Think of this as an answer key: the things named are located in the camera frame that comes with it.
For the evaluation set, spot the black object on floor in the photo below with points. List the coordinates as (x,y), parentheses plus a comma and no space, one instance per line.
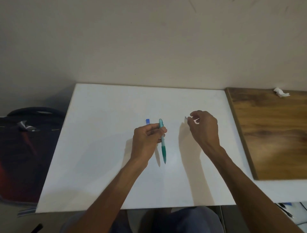
(36,228)

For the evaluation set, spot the teal mechanical pencil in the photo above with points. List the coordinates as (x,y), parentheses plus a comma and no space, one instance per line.
(163,153)

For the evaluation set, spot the person's right hand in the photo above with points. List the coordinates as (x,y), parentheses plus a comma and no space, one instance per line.
(208,134)

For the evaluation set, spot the crumpled white tissue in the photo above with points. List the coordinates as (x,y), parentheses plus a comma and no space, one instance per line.
(279,92)

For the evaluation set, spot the person's left hand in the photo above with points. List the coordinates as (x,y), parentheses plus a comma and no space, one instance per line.
(144,144)

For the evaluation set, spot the small blue object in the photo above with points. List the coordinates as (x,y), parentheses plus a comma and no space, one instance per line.
(288,204)

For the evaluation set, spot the striped cloth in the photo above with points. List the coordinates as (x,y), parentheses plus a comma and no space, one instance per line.
(26,212)

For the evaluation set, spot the person's legs in jeans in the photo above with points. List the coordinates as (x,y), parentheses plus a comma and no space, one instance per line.
(187,220)

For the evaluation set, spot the person's right forearm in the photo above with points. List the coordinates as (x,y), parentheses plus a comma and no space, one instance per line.
(251,189)

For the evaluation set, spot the white tag on bag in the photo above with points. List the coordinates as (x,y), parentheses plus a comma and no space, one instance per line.
(25,126)

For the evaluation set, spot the brown wooden board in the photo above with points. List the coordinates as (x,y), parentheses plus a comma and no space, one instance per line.
(275,134)

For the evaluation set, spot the person's left forearm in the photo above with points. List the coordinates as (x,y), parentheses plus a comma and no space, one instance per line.
(105,201)

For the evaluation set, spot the black and red bag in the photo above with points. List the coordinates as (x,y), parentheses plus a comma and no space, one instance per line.
(24,163)

